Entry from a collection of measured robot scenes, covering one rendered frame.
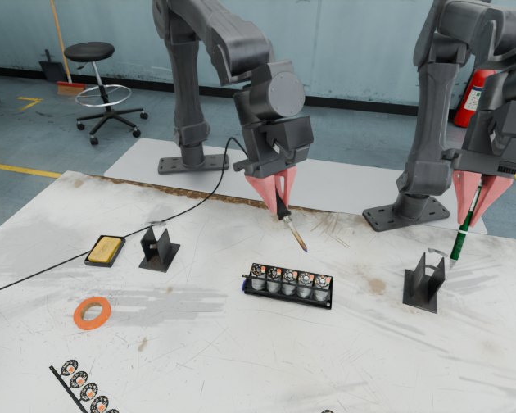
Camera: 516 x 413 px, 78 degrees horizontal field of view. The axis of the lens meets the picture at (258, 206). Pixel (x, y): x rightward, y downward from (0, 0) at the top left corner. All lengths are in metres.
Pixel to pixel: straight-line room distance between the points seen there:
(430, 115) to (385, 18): 2.30
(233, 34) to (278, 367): 0.50
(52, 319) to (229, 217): 0.39
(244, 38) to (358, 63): 2.59
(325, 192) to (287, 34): 2.32
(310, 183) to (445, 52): 0.40
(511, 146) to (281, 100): 0.26
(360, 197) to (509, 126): 0.47
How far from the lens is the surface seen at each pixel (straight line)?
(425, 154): 0.73
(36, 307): 0.73
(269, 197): 0.53
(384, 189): 0.90
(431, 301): 0.68
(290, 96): 0.44
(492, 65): 0.56
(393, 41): 3.05
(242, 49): 0.50
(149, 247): 0.69
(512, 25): 0.55
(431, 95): 0.75
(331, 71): 3.09
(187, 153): 0.89
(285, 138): 0.43
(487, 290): 0.76
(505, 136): 0.45
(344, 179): 0.90
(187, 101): 0.80
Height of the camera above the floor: 1.27
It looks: 41 degrees down
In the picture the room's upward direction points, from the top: straight up
